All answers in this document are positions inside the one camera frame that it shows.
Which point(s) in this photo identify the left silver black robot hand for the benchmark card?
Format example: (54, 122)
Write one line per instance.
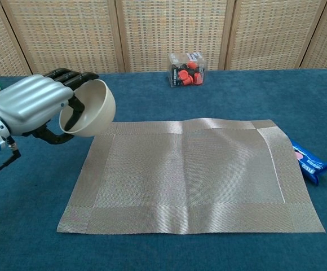
(28, 101)

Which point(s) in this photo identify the white bowl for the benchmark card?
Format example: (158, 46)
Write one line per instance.
(101, 113)

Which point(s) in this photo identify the brown woven placemat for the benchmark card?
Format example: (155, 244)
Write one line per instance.
(180, 175)

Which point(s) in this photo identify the clear box of red caps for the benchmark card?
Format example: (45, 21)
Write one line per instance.
(186, 73)

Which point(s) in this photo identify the blue table cloth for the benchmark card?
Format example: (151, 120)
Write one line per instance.
(236, 96)

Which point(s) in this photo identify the blue cookie packet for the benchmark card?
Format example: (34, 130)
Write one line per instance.
(315, 169)

